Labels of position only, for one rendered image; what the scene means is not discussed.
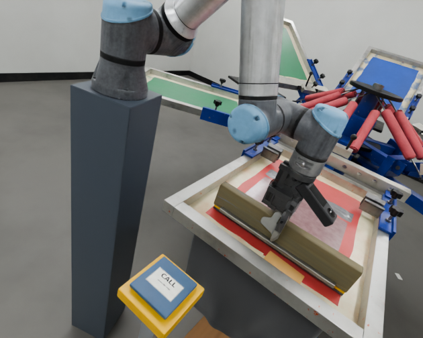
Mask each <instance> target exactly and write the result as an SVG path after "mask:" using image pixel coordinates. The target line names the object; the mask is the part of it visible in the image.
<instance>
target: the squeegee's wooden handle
mask: <svg viewBox="0 0 423 338"><path fill-rule="evenodd" d="M214 204H215V205H216V206H218V207H219V208H221V207H223V208H225V209H227V210H228V211H230V212H231V213H233V214H234V215H236V216H237V217H239V218H240V219H242V220H243V221H245V222H246V223H248V224H249V225H251V226H252V227H254V228H255V229H257V230H258V231H260V232H261V233H263V234H264V235H266V236H267V237H268V238H271V236H272V235H271V233H270V232H269V231H268V230H267V229H266V228H265V227H264V226H263V225H262V223H261V219H262V217H272V216H273V214H274V213H275V212H274V211H272V210H271V209H270V208H268V207H266V206H264V205H263V204H261V203H260V202H258V201H256V200H255V199H253V198H252V197H250V196H248V195H247V194H245V193H244V192H242V191H241V190H239V189H237V188H236V187H234V186H232V185H231V184H229V183H227V182H223V183H222V184H221V185H220V187H219V190H218V193H217V195H216V198H215V201H214ZM274 242H276V243H278V244H279V245H280V246H282V247H284V248H285V249H286V250H288V251H290V252H291V253H292V254H294V255H295V256H297V257H298V258H300V259H301V260H303V261H304V262H306V263H307V264H309V265H310V266H312V267H313V268H315V269H317V271H319V272H321V273H322V274H323V275H325V276H327V277H328V278H329V279H331V280H333V281H334V282H335V283H336V285H335V286H336V287H338V288H339V289H341V290H342V291H343V292H348V290H349V289H350V288H351V287H352V286H353V284H354V283H355V282H356V281H357V280H358V279H359V278H360V277H361V275H362V274H363V267H362V266H361V265H360V264H358V263H356V262H355V261H353V260H351V259H350V258H348V257H346V256H345V255H343V254H342V253H340V252H339V251H337V250H335V249H334V248H332V247H330V246H329V245H327V244H326V243H324V242H323V241H321V240H319V239H318V238H316V237H314V236H313V235H311V234H310V233H308V232H307V231H305V230H303V229H302V228H300V227H298V226H297V225H295V224H294V223H292V222H291V221H289V220H288V221H287V223H286V225H285V226H284V228H283V230H282V232H281V234H280V236H279V238H278V239H276V240H274Z"/></svg>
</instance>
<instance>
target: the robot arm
mask: <svg viewBox="0 0 423 338"><path fill-rule="evenodd" d="M227 1H229V0H166V1H165V2H164V3H163V4H162V5H161V6H160V7H159V8H158V9H154V8H153V7H152V3H151V2H149V1H147V0H103V7H102V12H101V41H100V56H99V61H98V63H97V66H96V68H95V71H94V73H93V76H92V79H91V87H92V89H93V90H94V91H96V92H98V93H100V94H102V95H105V96H107V97H111V98H114V99H121V100H127V101H138V100H142V99H145V98H146V97H147V94H148V84H147V80H146V73H145V62H146V55H147V54H150V55H160V56H169V57H176V56H182V55H184V54H186V53H188V51H190V49H191V48H192V47H193V41H194V40H195V37H196V35H197V32H198V29H197V28H198V27H199V26H200V25H201V24H202V23H203V22H204V21H205V20H207V19H208V18H209V17H210V16H211V15H213V14H214V13H215V12H216V11H217V10H218V9H219V8H220V7H221V6H223V5H224V4H225V3H226V2H227ZM284 13H285V0H241V21H240V63H239V84H238V106H237V107H236V108H235V109H233V110H232V112H231V114H230V116H229V118H228V130H229V132H230V135H231V136H232V137H233V138H234V139H235V140H236V141H237V142H239V143H242V144H252V143H258V142H261V141H263V140H264V139H267V138H268V137H271V136H273V135H277V134H278V133H282V134H284V135H286V136H288V137H290V138H292V139H295V140H297V141H298V143H297V145H296V147H295V149H294V151H293V153H292V155H291V157H290V159H289V161H287V160H284V161H283V162H282V163H280V165H279V171H278V173H277V175H276V177H275V178H274V179H272V181H271V182H270V184H269V186H268V188H267V191H266V193H265V195H264V197H263V199H262V201H261V202H262V203H264V204H266V205H268V207H269V208H270V209H271V210H272V211H274V212H275V213H274V214H273V216H272V217H262V219H261V223H262V225H263V226H264V227H265V228H266V229H267V230H268V231H269V232H270V233H271V235H272V236H271V238H270V241H271V242H272V241H274V240H276V239H278V238H279V236H280V234H281V232H282V230H283V228H284V226H285V225H286V223H287V221H288V220H290V218H291V217H292V215H293V214H294V212H296V210H297V208H298V207H299V205H300V204H301V202H302V200H303V199H305V201H306V202H307V204H308V205H309V206H310V208H311V209H312V211H313V212H314V213H315V214H316V216H317V218H319V220H320V221H321V223H322V224H323V226H325V227H328V226H330V225H333V224H334V222H335V220H336V218H337V214H336V213H335V212H334V210H333V209H332V207H331V206H330V205H329V204H328V202H327V201H326V199H325V198H324V197H323V195H322V194H321V192H320V191H319V190H318V189H317V187H316V185H315V184H314V181H315V180H316V178H317V176H319V175H320V173H321V171H322V169H323V167H324V165H325V164H326V161H327V160H328V158H329V156H330V154H331V153H332V151H333V149H334V147H335V145H336V144H337V142H338V140H339V139H340V138H341V137H342V132H343V131H344V128H345V127H346V124H347V123H348V115H347V114H346V113H345V112H344V111H342V110H340V109H338V108H336V107H333V106H329V105H326V104H323V103H318V104H317V105H316V106H315V107H314V108H313V109H308V108H306V107H304V106H302V105H299V104H297V103H294V102H293V101H290V100H288V99H285V98H284V97H282V96H281V95H278V87H279V71H280V62H281V47H282V38H283V22H284ZM279 219H280V220H279ZM278 220H279V222H278ZM277 222H278V223H277Z"/></svg>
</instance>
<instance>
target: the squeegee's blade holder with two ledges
mask: <svg viewBox="0 0 423 338"><path fill-rule="evenodd" d="M220 212H222V213H223V214H225V215H226V216H227V217H229V218H231V219H232V220H233V221H235V222H237V224H239V225H241V226H242V227H243V228H245V229H247V230H248V231H250V232H251V233H252V234H254V235H255V236H257V237H258V238H260V239H261V240H263V241H264V242H265V243H267V244H269V245H270V246H271V247H273V248H275V249H276V250H277V251H279V252H280V253H282V254H283V255H284V256H286V257H288V258H289V259H290V260H292V261H294V262H295V263H296V264H298V265H299V266H301V267H302V268H304V269H305V270H307V271H308V272H309V273H311V274H313V275H314V276H315V277H317V278H319V279H320V280H321V281H323V282H324V283H326V284H327V285H329V286H330V287H332V288H334V287H335V285H336V283H335V282H334V281H333V280H331V279H329V278H328V277H327V276H325V275H323V274H322V273H321V272H319V271H317V269H315V268H313V267H312V266H310V265H309V264H307V263H306V262H304V261H303V260H301V259H300V258H298V257H297V256H295V255H294V254H292V253H291V252H290V251H288V250H286V249H285V248H284V247H282V246H280V245H279V244H278V243H276V242H274V241H272V242H271V241H270V238H268V237H267V236H266V235H264V234H263V233H261V232H260V231H258V230H257V229H255V228H254V227H252V226H251V225H249V224H248V223H246V222H245V221H243V220H242V219H240V218H239V217H237V216H236V215H234V214H233V213H231V212H230V211H228V210H227V209H225V208H223V207H221V208H220Z"/></svg>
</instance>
